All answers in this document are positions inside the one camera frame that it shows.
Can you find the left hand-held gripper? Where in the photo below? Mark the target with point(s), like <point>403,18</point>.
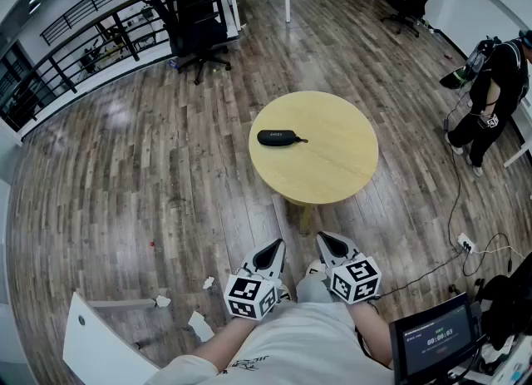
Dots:
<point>249,292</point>

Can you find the person's white shirt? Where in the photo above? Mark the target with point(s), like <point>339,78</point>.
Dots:
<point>299,346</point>

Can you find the person's right forearm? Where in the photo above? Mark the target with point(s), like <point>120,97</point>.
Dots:
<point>370,329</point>

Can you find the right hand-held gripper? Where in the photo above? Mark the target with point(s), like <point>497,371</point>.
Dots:
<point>355,279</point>

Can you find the person's left forearm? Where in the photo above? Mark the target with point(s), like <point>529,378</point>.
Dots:
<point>220,344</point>

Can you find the large white paper scrap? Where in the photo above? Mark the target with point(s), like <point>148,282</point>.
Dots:
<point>200,325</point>

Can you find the white table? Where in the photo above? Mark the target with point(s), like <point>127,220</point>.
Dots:
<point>524,142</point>

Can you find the person's grey trousers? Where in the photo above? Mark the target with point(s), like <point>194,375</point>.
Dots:
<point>311,287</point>

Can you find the round wooden table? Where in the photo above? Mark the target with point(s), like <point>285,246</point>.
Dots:
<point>320,154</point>

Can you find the black zippered case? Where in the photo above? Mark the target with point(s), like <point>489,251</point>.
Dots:
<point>276,137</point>

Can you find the small blue object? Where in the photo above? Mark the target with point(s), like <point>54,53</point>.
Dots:
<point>174,65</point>

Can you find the black metal railing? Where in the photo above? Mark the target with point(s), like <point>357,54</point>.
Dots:
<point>126,37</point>

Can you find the white desk panel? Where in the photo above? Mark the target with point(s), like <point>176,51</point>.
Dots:
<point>99,346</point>

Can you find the black bag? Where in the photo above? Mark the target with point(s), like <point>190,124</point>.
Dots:
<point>503,304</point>

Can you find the white power strip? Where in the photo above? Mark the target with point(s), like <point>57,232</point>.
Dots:
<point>466,243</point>

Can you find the black monitor screen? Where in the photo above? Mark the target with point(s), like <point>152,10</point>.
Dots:
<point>436,337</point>

